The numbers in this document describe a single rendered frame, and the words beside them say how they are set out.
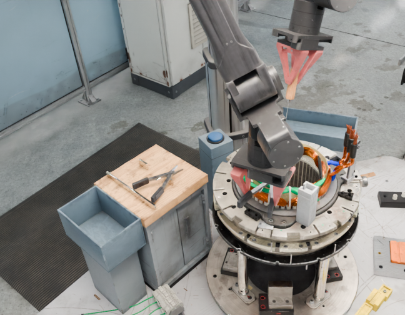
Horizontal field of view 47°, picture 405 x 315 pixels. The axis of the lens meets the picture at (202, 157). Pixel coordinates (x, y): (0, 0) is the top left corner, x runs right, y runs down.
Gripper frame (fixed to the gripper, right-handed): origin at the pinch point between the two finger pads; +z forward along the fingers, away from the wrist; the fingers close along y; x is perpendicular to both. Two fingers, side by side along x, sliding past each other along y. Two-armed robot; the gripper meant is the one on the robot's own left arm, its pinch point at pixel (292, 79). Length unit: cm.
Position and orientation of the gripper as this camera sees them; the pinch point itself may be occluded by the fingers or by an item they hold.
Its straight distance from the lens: 94.0
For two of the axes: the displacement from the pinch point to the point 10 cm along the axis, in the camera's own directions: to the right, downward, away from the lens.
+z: -1.4, 9.0, 4.1
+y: 8.2, -1.3, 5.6
